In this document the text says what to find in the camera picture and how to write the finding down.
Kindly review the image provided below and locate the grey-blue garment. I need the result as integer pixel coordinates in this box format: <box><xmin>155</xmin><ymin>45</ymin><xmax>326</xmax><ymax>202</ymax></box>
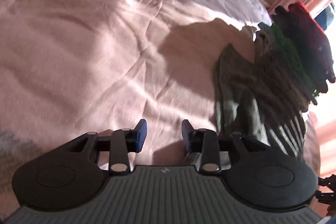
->
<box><xmin>213</xmin><ymin>44</ymin><xmax>306</xmax><ymax>160</ymax></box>

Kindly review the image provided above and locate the pink grey bed quilt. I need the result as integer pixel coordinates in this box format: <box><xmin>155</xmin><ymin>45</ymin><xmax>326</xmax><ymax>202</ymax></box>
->
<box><xmin>1</xmin><ymin>0</ymin><xmax>320</xmax><ymax>223</ymax></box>

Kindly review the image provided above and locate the grey folded garment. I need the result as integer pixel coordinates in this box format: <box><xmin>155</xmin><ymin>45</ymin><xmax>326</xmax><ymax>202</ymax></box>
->
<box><xmin>255</xmin><ymin>30</ymin><xmax>316</xmax><ymax>113</ymax></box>

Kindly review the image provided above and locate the green folded garment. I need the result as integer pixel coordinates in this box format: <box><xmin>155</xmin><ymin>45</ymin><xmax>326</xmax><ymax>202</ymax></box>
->
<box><xmin>270</xmin><ymin>23</ymin><xmax>320</xmax><ymax>97</ymax></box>

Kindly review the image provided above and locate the black folded garment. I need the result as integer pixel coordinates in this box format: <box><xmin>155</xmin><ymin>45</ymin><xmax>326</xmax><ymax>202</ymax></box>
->
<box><xmin>272</xmin><ymin>6</ymin><xmax>328</xmax><ymax>93</ymax></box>

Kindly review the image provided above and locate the red knitted folded garment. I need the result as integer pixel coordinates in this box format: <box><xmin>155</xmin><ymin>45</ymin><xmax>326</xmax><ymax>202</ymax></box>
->
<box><xmin>288</xmin><ymin>2</ymin><xmax>335</xmax><ymax>83</ymax></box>

